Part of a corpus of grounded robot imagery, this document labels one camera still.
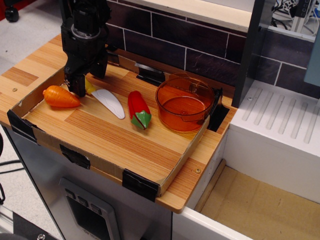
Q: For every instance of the black office chair wheel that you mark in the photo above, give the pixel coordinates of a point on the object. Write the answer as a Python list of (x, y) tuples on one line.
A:
[(11, 12)]

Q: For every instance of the dark grey right post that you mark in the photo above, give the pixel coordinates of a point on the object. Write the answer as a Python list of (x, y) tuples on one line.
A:
[(260, 21)]

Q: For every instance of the transparent orange plastic pot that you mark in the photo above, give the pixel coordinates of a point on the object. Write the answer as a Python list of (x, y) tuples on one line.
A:
[(184, 102)]

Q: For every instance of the red green toy pepper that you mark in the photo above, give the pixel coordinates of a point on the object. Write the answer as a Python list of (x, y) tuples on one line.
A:
[(139, 112)]

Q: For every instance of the yellow handled white toy knife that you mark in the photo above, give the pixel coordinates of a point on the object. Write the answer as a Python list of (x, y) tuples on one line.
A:
[(106, 98)]

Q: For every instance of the orange plastic toy carrot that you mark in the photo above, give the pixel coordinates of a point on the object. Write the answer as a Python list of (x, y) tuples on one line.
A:
[(57, 96)]

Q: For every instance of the grey toy oven front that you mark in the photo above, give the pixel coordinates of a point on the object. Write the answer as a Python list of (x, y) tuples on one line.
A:
[(85, 205)]

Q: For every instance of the white toy sink unit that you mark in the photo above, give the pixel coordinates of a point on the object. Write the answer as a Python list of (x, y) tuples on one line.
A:
[(263, 182)]

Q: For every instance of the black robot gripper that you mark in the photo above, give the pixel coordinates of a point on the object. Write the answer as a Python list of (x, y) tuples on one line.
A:
[(84, 35)]

